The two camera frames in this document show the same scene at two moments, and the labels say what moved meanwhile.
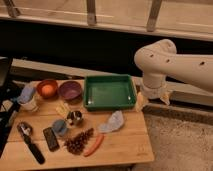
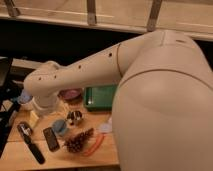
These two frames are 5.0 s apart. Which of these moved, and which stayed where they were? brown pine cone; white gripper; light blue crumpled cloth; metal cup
Moved: white gripper
Stayed: metal cup; light blue crumpled cloth; brown pine cone
